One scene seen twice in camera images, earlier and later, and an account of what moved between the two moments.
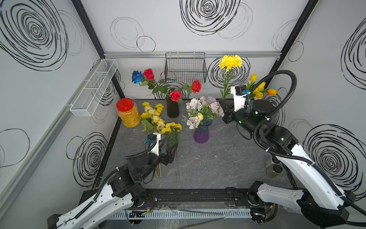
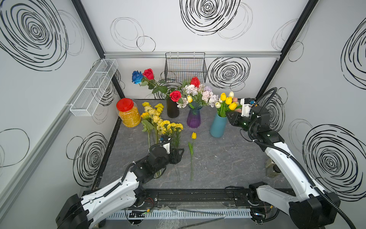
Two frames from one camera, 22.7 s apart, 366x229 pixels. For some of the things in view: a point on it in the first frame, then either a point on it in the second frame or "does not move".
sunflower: x=147 y=122 does not move
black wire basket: x=185 y=67 does not move
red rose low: x=175 y=95 does not move
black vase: x=173 y=108 does not move
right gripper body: x=241 y=118 does not move
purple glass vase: x=201 y=134 to x=193 y=119
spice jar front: x=274 y=172 does not move
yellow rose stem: x=158 y=124 does not move
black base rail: x=233 y=198 does not move
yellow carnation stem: x=228 y=62 to x=166 y=130
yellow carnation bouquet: x=203 y=108 to x=197 y=97
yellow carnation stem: x=167 y=130 to x=172 y=128
